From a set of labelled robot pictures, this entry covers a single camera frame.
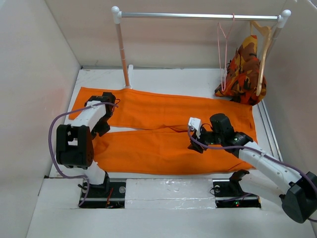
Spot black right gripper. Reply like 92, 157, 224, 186
187, 125, 223, 153

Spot orange trousers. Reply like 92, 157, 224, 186
68, 86, 259, 176

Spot pink wire hanger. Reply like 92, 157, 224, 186
217, 13, 235, 92

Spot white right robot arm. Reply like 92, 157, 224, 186
188, 113, 317, 224

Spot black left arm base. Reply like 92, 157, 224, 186
79, 180, 126, 209

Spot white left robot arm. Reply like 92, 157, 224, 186
56, 92, 116, 197

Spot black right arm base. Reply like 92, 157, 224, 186
210, 179, 262, 208

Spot wooden hanger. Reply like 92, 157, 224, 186
250, 21, 272, 97

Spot orange camouflage garment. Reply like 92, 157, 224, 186
214, 35, 266, 106

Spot white clothes rack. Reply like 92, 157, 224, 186
111, 6, 291, 88

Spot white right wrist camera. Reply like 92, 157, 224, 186
188, 117, 202, 138

